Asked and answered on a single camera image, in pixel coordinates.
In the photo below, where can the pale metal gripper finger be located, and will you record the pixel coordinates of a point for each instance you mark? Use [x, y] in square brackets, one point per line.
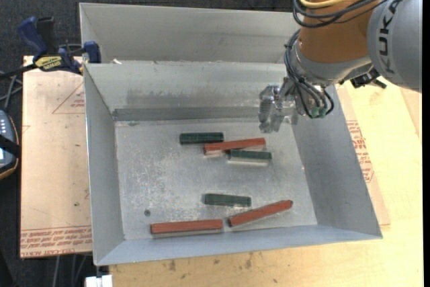
[264, 116]
[277, 120]

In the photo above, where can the red-brown flat block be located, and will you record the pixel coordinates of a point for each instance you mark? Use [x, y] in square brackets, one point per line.
[186, 226]
[235, 145]
[260, 213]

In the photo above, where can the dark green flat block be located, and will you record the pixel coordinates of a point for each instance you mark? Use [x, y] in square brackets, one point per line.
[227, 200]
[250, 155]
[201, 138]

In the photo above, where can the grey metal bin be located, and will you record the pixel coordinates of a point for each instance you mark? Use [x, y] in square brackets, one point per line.
[174, 185]

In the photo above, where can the brown cardboard board, red print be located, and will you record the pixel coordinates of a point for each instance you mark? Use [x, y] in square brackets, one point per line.
[53, 158]

